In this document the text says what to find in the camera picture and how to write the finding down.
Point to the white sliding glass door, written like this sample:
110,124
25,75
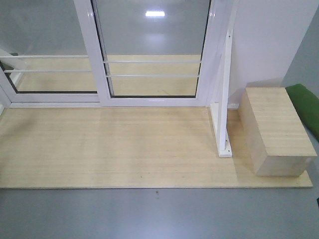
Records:
150,52

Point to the light wooden platform base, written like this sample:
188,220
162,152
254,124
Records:
81,148

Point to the light wooden box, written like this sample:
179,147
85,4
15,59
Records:
275,135

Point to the fixed white glass panel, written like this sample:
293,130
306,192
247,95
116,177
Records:
49,53

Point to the green cushion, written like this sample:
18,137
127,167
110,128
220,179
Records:
306,105

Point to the white support brace post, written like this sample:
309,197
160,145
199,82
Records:
218,106

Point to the white wall panel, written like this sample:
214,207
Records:
266,37

